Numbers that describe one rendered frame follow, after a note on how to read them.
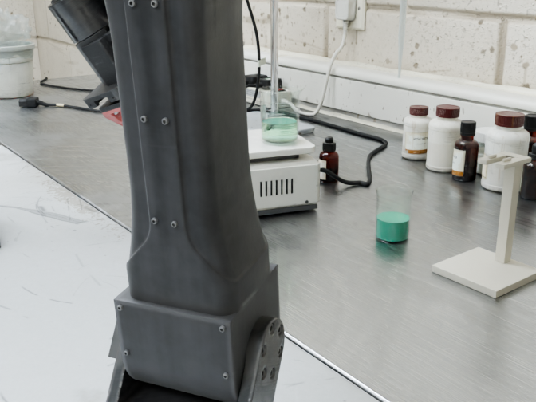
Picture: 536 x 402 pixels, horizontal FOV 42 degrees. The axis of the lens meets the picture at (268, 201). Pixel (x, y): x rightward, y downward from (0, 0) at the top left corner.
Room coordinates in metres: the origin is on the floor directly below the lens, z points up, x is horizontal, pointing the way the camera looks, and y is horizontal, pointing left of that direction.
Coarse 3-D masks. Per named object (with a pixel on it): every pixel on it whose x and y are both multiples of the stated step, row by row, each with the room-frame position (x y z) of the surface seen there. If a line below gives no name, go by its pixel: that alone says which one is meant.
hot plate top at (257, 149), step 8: (248, 136) 0.93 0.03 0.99; (256, 136) 0.93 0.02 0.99; (256, 144) 0.88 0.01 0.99; (264, 144) 0.88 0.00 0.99; (296, 144) 0.88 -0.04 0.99; (304, 144) 0.88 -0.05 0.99; (312, 144) 0.88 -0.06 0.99; (256, 152) 0.85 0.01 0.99; (264, 152) 0.85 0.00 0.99; (272, 152) 0.85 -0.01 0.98; (280, 152) 0.85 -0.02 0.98; (288, 152) 0.86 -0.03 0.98; (296, 152) 0.86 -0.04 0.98; (304, 152) 0.87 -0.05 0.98; (312, 152) 0.87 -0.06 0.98
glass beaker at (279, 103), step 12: (264, 84) 0.91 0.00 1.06; (276, 84) 0.92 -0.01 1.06; (264, 96) 0.88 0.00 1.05; (276, 96) 0.87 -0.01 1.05; (288, 96) 0.88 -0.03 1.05; (264, 108) 0.88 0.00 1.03; (276, 108) 0.87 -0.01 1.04; (288, 108) 0.88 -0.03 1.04; (264, 120) 0.88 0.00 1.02; (276, 120) 0.87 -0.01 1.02; (288, 120) 0.88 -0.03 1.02; (264, 132) 0.88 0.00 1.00; (276, 132) 0.87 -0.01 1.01; (288, 132) 0.88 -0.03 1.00; (276, 144) 0.87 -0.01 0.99; (288, 144) 0.88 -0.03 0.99
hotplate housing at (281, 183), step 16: (256, 160) 0.86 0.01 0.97; (272, 160) 0.87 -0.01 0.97; (288, 160) 0.87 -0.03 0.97; (304, 160) 0.87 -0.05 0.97; (256, 176) 0.84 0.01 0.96; (272, 176) 0.85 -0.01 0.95; (288, 176) 0.85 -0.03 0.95; (304, 176) 0.86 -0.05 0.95; (256, 192) 0.84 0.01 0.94; (272, 192) 0.85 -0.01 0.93; (288, 192) 0.85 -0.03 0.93; (304, 192) 0.86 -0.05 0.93; (272, 208) 0.85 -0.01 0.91; (288, 208) 0.86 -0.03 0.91; (304, 208) 0.86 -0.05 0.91
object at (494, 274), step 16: (480, 160) 0.67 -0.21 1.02; (496, 160) 0.68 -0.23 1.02; (512, 160) 0.66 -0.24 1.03; (528, 160) 0.67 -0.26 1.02; (512, 176) 0.68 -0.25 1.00; (512, 192) 0.68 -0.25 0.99; (512, 208) 0.68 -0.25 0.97; (512, 224) 0.68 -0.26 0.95; (512, 240) 0.68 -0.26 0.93; (464, 256) 0.70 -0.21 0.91; (480, 256) 0.70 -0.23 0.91; (496, 256) 0.69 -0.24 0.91; (448, 272) 0.66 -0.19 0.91; (464, 272) 0.66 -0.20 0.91; (480, 272) 0.66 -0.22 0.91; (496, 272) 0.66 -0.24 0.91; (512, 272) 0.66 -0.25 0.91; (528, 272) 0.66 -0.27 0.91; (480, 288) 0.63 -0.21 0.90; (496, 288) 0.62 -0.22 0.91; (512, 288) 0.63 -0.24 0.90
